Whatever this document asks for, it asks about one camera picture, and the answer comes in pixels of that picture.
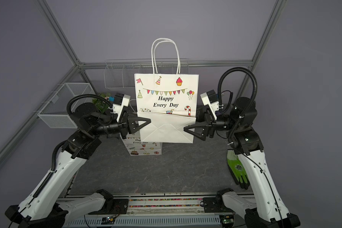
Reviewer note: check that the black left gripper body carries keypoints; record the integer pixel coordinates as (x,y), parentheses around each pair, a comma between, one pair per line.
(123,125)

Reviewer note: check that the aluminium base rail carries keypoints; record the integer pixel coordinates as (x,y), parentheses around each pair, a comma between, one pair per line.
(162,210)

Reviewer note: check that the green black work glove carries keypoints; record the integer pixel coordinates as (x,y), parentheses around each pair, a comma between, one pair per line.
(237,170)

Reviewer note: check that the small white party paper bag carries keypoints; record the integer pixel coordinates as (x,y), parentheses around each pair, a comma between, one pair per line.
(136,147)

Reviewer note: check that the large white party paper bag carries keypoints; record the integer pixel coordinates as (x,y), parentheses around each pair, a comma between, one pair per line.
(169,100)

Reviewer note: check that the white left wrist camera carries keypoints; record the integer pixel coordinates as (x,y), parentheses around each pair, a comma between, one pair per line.
(119,102)

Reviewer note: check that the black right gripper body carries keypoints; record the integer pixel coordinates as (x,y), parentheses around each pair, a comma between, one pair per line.
(210,121)

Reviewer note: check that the potted plant with pink flower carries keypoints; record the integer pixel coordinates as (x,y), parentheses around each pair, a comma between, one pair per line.
(101,106)

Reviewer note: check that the white wire side basket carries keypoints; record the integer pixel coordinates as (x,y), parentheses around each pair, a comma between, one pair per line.
(54,113)

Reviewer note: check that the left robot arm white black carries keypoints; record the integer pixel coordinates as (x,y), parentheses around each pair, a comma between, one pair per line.
(94,117)

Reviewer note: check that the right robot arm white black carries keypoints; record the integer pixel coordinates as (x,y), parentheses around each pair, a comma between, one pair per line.
(236,120)

